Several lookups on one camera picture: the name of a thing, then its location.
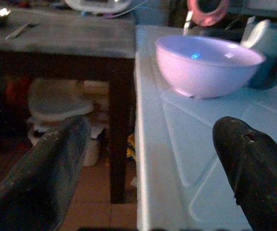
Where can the dark wooden table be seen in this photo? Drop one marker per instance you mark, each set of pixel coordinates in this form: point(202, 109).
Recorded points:
point(80, 38)

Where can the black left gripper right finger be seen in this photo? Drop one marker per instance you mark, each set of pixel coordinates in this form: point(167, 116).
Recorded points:
point(256, 168)

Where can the white pedal bin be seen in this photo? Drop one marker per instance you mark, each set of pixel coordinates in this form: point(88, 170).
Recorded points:
point(59, 108)

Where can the white plastic table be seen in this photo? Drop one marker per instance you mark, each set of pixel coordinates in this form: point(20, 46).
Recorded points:
point(201, 144)

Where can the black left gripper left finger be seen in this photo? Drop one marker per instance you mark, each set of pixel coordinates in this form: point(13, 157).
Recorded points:
point(37, 178)

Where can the white appliance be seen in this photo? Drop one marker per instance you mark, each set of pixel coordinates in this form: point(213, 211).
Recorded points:
point(97, 4)

